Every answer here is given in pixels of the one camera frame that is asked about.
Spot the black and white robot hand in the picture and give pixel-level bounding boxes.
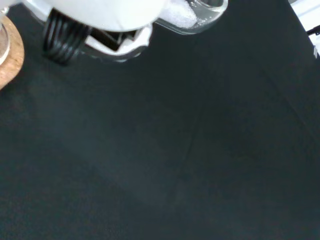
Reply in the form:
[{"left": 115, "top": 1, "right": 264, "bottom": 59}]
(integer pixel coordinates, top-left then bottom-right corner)
[{"left": 21, "top": 0, "right": 168, "bottom": 66}]

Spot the clear round-bottom flask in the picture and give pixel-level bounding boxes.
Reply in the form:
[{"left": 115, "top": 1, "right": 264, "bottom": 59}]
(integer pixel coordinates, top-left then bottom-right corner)
[{"left": 0, "top": 6, "right": 12, "bottom": 66}]

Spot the black bench cloth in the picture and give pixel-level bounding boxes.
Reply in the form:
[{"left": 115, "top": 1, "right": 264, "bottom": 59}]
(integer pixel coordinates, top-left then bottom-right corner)
[{"left": 0, "top": 0, "right": 320, "bottom": 240}]

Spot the round cork ring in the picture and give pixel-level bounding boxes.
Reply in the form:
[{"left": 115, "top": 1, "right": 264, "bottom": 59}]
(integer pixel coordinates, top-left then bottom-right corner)
[{"left": 0, "top": 15, "right": 25, "bottom": 91}]

